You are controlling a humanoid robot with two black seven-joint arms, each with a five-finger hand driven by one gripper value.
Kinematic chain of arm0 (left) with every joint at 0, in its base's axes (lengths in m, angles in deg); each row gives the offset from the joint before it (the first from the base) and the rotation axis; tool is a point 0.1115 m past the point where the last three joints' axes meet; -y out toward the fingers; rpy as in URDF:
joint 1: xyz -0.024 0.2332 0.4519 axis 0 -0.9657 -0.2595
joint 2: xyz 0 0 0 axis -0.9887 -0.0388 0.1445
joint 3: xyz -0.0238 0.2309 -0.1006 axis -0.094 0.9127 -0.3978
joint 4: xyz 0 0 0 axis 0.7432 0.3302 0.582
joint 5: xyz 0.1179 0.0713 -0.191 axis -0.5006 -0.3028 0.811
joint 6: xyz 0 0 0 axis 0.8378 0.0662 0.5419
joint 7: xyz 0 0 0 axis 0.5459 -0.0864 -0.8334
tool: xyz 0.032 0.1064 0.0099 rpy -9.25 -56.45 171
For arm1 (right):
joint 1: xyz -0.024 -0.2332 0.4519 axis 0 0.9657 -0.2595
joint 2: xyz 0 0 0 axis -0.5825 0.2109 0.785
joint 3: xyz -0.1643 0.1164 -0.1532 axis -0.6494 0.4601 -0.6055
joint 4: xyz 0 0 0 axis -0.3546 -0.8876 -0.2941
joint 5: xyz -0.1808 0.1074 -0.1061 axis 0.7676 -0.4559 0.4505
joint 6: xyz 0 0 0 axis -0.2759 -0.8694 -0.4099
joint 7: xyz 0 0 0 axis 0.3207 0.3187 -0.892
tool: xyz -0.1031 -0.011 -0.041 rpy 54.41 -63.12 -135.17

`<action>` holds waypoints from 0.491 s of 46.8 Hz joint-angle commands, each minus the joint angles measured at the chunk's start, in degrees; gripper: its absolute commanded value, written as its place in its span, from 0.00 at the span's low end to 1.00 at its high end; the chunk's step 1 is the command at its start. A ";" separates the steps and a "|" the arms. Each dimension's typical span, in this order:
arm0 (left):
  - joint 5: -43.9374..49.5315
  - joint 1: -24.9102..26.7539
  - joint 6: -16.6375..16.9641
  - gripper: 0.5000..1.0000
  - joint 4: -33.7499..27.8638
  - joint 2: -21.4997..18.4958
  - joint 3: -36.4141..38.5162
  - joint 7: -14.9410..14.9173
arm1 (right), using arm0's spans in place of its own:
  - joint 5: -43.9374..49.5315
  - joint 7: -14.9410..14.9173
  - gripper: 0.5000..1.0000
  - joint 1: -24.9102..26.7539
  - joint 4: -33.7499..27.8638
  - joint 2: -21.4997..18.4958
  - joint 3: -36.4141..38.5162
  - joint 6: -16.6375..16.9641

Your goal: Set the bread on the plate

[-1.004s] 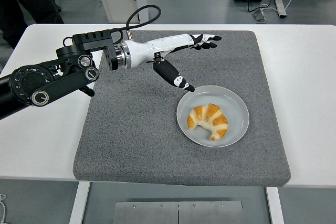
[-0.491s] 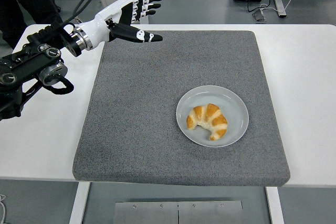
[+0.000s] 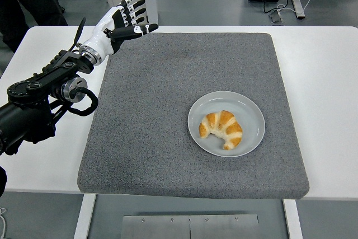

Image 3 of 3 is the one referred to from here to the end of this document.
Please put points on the small clear plastic holder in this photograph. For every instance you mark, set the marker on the small clear plastic holder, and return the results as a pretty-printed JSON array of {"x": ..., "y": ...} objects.
[{"x": 277, "y": 17}]

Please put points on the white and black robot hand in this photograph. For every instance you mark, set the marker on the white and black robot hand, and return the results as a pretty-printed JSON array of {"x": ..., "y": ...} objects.
[{"x": 102, "y": 39}]

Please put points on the grey felt mat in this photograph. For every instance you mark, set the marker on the grey felt mat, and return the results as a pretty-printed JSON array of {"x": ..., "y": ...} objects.
[{"x": 153, "y": 96}]

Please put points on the grey metal plate with screws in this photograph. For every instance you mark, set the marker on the grey metal plate with screws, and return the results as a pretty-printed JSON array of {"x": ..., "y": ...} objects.
[{"x": 190, "y": 226}]

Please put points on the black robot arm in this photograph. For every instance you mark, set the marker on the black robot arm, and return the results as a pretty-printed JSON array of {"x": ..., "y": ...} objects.
[{"x": 28, "y": 116}]

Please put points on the golden croissant bread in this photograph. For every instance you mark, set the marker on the golden croissant bread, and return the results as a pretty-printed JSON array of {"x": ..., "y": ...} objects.
[{"x": 223, "y": 127}]

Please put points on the light grey round plate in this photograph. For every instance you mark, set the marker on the light grey round plate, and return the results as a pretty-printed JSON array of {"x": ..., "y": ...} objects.
[{"x": 251, "y": 116}]

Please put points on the white table leg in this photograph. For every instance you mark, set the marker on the white table leg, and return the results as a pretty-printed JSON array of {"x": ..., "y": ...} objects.
[
  {"x": 84, "y": 216},
  {"x": 293, "y": 219}
]

